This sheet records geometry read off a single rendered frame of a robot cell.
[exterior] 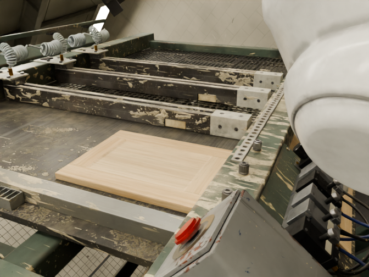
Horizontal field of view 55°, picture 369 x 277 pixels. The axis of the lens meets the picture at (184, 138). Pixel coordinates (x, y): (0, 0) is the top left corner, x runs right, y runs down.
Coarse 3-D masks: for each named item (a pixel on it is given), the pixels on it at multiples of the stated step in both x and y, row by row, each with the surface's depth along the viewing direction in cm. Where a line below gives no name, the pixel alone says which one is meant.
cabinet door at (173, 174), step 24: (120, 144) 109; (144, 144) 109; (168, 144) 109; (192, 144) 108; (72, 168) 95; (96, 168) 96; (120, 168) 96; (144, 168) 96; (168, 168) 95; (192, 168) 95; (216, 168) 95; (120, 192) 86; (144, 192) 84; (168, 192) 84; (192, 192) 84
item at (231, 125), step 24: (0, 48) 147; (24, 96) 149; (48, 96) 143; (72, 96) 138; (96, 96) 135; (120, 96) 135; (144, 120) 128; (192, 120) 120; (216, 120) 116; (240, 120) 112
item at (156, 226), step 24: (0, 168) 91; (24, 192) 83; (48, 192) 81; (72, 192) 81; (72, 216) 79; (96, 216) 76; (120, 216) 73; (144, 216) 73; (168, 216) 73; (168, 240) 70
